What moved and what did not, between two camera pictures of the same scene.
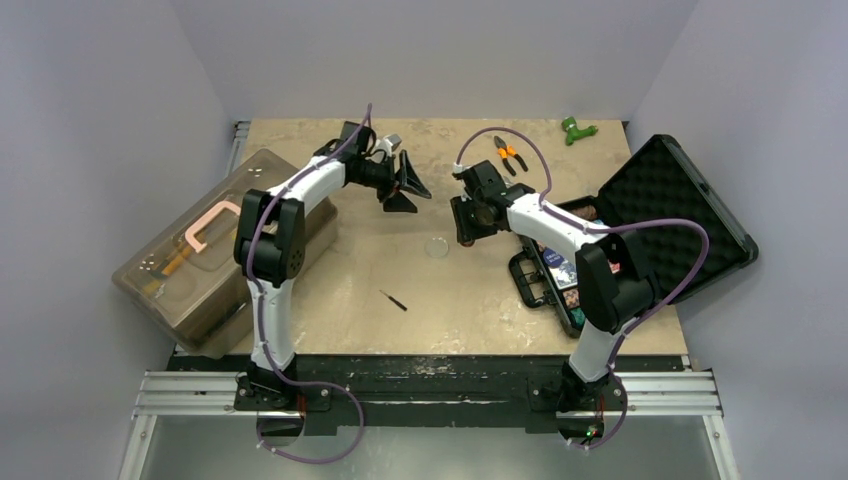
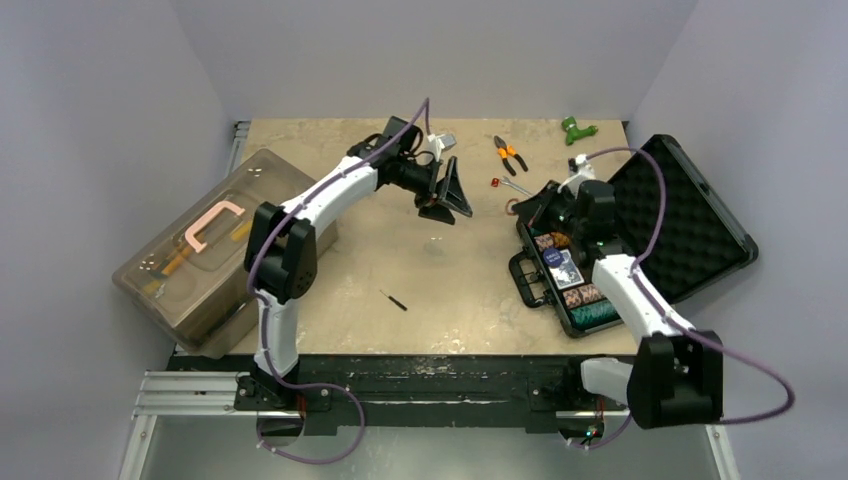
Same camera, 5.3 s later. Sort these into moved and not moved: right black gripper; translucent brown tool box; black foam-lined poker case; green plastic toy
Moved: right black gripper
Not moved: black foam-lined poker case; green plastic toy; translucent brown tool box
